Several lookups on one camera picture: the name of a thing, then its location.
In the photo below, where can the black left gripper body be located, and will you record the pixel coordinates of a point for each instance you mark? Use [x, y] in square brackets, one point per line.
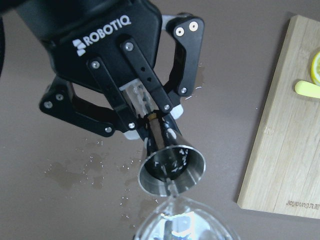
[75, 31]

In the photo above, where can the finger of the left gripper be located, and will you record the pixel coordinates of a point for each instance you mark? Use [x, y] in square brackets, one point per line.
[187, 31]
[60, 101]

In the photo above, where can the steel double jigger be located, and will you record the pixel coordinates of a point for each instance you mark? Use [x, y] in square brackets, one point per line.
[169, 160]

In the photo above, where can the small clear glass cup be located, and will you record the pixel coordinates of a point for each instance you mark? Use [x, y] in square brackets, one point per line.
[181, 218]

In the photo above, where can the lemon slice far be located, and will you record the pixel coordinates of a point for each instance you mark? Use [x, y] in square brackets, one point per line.
[315, 69]

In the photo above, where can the bamboo cutting board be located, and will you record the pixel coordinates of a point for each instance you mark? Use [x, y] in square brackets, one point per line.
[283, 171]

